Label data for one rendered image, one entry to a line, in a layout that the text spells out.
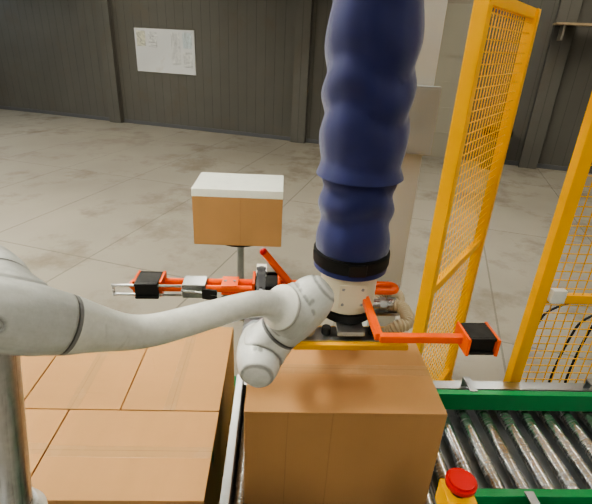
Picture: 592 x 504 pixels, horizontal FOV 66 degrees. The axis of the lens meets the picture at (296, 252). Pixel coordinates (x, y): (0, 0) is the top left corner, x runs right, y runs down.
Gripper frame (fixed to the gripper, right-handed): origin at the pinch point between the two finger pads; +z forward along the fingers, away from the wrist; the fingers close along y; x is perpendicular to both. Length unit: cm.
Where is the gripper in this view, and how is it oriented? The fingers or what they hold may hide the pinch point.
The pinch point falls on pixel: (261, 285)
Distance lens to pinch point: 138.9
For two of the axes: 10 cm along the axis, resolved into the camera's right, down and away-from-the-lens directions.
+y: -0.5, 9.1, 4.2
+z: -0.5, -4.2, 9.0
